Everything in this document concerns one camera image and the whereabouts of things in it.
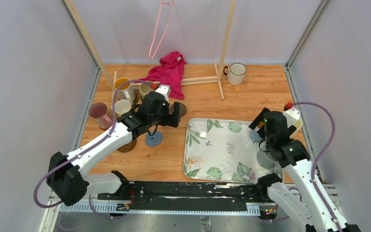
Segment dark wooden coaster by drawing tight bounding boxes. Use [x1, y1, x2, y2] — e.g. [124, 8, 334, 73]
[169, 102, 187, 117]

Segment beige ceramic mug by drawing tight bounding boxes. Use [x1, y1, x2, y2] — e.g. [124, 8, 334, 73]
[139, 81, 154, 101]

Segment blue coaster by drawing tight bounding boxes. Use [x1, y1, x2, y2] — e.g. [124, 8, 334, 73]
[145, 131, 163, 147]

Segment pale yellow mug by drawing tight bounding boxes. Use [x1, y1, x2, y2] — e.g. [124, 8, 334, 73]
[114, 99, 132, 117]

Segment glass mug yellow inside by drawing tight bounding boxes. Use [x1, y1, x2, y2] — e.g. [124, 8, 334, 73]
[114, 77, 136, 105]

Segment magenta cloth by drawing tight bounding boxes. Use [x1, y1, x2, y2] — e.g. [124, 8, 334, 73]
[141, 51, 187, 100]

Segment plain dark brown coaster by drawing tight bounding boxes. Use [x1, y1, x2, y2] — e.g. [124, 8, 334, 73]
[117, 139, 137, 153]

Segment floral white serving tray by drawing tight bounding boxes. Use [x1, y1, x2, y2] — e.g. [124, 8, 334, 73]
[183, 118, 285, 184]

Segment white enamel mug black rim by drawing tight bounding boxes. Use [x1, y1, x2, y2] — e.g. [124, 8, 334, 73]
[223, 63, 247, 86]

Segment pink ceramic mug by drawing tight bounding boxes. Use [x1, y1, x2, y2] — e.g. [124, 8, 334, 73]
[88, 102, 113, 130]

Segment cream white mug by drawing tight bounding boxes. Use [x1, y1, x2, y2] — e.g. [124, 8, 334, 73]
[291, 117, 303, 138]

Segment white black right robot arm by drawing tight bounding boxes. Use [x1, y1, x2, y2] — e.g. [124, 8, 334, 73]
[249, 107, 360, 232]

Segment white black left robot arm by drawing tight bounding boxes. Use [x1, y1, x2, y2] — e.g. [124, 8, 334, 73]
[43, 91, 180, 206]

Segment blue mug yellow inside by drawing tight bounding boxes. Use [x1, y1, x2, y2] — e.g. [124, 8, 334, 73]
[249, 127, 265, 143]

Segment grey ceramic mug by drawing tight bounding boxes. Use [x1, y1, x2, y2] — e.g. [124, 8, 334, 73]
[257, 150, 281, 169]

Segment wooden drying rack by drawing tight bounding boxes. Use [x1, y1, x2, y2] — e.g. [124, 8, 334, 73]
[63, 0, 236, 100]

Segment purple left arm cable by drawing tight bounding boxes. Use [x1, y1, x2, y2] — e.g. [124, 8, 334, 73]
[33, 79, 157, 220]

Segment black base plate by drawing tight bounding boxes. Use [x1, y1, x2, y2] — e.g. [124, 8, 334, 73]
[95, 181, 277, 213]

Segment pink wire hanger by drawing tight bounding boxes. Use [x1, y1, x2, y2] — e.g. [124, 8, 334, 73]
[148, 0, 174, 61]

